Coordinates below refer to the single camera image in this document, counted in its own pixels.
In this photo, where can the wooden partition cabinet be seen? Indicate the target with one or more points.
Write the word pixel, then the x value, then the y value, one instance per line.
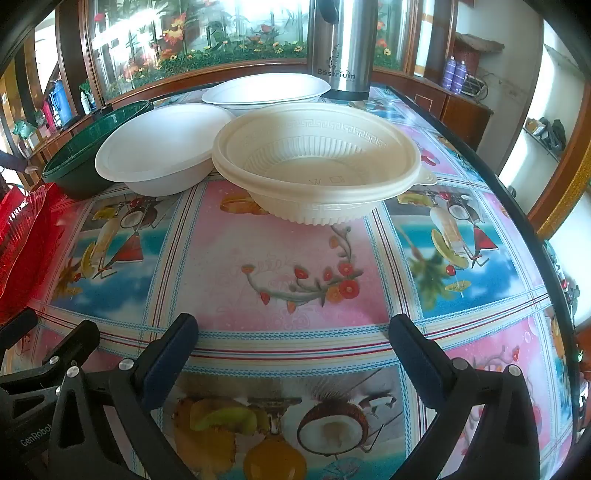
pixel 461 110

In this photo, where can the blue thermos flask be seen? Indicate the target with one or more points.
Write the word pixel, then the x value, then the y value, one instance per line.
pixel 58 101

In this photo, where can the stainless steel thermos jug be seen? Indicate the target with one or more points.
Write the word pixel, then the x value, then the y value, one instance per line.
pixel 341 50

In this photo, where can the white wall shelf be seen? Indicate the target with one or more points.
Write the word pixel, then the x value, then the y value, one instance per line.
pixel 531 152

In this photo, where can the large white disposable bowl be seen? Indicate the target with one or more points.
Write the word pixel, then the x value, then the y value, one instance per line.
pixel 263 90

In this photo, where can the floral glass wall panel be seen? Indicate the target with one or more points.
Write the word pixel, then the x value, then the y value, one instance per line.
pixel 207 32

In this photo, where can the red thermos flask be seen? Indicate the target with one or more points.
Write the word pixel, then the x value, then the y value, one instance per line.
pixel 46 114

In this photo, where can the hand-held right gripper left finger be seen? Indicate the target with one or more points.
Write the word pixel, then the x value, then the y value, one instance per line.
pixel 171 350

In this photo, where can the red plastic plate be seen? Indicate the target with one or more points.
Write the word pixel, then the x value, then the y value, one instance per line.
pixel 23 240

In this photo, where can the cream ribbed plastic bowl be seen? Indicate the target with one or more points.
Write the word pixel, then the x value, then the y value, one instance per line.
pixel 323 152

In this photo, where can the white plastic bottle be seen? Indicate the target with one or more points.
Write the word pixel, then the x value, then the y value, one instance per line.
pixel 85 102

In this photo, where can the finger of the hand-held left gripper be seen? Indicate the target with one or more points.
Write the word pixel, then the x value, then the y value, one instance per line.
pixel 69 344
pixel 18 325

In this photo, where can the green packets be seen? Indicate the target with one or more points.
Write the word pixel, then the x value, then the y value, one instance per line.
pixel 23 129

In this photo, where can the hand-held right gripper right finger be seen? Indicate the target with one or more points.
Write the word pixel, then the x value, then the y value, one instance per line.
pixel 415 360

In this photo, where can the fruit print tablecloth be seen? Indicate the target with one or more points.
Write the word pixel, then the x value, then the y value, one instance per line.
pixel 295 258

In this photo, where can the small white disposable bowl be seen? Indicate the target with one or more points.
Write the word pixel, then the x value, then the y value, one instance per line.
pixel 157 143

